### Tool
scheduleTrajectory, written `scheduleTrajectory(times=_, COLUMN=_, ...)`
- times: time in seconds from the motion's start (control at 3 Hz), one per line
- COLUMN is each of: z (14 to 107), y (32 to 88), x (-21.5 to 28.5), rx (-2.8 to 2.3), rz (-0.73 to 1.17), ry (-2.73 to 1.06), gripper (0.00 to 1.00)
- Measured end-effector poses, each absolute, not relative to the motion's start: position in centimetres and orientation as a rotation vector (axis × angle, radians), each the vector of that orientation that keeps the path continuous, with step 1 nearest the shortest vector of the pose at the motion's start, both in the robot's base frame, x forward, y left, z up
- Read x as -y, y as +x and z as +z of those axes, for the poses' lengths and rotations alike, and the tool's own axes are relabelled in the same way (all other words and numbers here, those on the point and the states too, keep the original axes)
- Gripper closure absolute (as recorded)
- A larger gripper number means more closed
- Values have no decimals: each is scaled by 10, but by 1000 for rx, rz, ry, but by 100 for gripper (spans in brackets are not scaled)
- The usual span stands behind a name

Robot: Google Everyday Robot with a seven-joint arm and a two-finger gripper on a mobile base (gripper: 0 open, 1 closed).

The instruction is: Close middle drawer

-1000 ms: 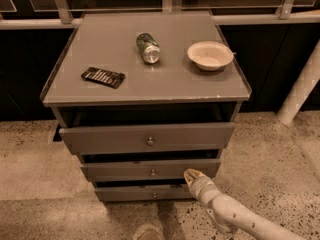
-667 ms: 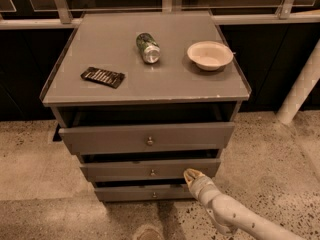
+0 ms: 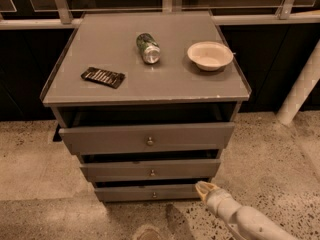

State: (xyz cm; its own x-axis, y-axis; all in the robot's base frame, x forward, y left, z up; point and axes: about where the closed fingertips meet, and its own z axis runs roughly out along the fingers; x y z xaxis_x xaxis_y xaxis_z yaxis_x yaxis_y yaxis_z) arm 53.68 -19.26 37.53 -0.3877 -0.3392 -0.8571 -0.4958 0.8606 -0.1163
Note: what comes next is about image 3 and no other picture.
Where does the grey drawer cabinet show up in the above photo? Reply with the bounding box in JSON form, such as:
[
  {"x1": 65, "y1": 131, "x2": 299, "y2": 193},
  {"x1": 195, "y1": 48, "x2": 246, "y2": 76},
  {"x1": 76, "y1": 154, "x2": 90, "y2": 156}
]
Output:
[{"x1": 41, "y1": 12, "x2": 250, "y2": 190}]

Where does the grey drawer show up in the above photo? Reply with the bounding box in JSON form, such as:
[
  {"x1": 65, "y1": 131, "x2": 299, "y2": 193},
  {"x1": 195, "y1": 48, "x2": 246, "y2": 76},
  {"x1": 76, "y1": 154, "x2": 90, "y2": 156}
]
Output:
[
  {"x1": 60, "y1": 122, "x2": 235, "y2": 155},
  {"x1": 95, "y1": 184, "x2": 198, "y2": 202},
  {"x1": 80, "y1": 159, "x2": 221, "y2": 182}
]

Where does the black striped snack packet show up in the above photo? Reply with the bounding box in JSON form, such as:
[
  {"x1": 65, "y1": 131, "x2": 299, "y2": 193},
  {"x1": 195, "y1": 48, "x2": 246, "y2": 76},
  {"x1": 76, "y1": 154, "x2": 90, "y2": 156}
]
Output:
[{"x1": 81, "y1": 67, "x2": 125, "y2": 89}]

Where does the green soda can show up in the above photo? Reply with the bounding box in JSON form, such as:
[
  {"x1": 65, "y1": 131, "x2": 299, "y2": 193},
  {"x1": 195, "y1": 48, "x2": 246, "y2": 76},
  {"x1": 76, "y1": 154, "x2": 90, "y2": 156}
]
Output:
[{"x1": 136, "y1": 33, "x2": 161, "y2": 64}]

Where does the white bowl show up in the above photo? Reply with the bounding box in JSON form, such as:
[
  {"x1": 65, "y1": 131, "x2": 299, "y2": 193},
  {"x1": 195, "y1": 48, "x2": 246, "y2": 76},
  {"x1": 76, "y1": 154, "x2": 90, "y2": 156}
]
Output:
[{"x1": 187, "y1": 41, "x2": 234, "y2": 72}]

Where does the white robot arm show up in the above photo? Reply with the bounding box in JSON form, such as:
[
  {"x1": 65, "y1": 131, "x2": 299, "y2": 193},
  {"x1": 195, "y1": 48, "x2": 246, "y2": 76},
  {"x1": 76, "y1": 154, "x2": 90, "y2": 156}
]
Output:
[{"x1": 195, "y1": 40, "x2": 320, "y2": 240}]

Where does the metal railing frame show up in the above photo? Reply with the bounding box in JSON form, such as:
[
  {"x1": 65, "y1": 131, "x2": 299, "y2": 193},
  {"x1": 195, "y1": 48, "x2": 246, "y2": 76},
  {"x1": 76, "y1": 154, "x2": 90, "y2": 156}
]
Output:
[{"x1": 0, "y1": 0, "x2": 320, "y2": 30}]

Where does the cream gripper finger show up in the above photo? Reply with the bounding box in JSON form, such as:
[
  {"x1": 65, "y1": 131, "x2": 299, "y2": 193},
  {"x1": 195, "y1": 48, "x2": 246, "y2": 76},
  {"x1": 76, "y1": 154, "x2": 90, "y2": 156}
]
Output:
[{"x1": 195, "y1": 181, "x2": 219, "y2": 202}]

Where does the grey top drawer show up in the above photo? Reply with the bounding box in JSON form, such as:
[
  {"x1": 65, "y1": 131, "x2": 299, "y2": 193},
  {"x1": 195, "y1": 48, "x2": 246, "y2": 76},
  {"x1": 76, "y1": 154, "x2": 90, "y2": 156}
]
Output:
[{"x1": 60, "y1": 122, "x2": 235, "y2": 155}]

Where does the grey bottom drawer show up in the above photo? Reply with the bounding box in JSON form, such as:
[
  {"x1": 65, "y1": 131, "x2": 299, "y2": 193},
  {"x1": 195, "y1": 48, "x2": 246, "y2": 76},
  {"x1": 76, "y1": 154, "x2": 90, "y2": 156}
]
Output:
[{"x1": 95, "y1": 184, "x2": 198, "y2": 202}]

